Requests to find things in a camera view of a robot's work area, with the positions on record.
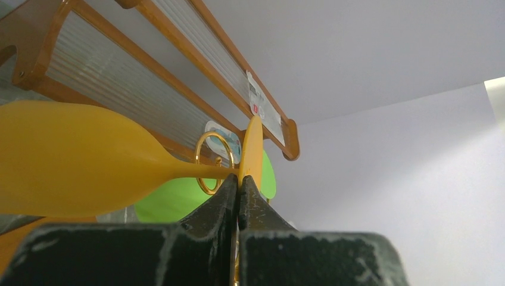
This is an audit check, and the orange plastic goblet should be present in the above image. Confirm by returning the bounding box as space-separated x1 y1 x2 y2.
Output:
1 100 263 217

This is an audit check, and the blue packaged item lower shelf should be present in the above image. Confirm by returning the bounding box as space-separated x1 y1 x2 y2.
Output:
204 120 242 164

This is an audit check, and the packaged item top shelf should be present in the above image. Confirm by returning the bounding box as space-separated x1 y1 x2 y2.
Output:
246 71 285 146

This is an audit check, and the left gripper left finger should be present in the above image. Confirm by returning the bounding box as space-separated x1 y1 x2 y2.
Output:
1 175 238 285

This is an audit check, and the gold wire wine glass rack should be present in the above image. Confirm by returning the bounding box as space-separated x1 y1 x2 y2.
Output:
193 130 235 286

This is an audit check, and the wooden two-tier shelf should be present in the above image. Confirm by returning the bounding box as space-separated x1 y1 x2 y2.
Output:
1 1 300 161

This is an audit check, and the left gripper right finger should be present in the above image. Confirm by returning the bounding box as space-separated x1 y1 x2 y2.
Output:
238 176 409 285

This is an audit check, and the green plastic goblet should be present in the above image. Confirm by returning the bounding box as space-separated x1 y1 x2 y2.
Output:
134 151 276 223

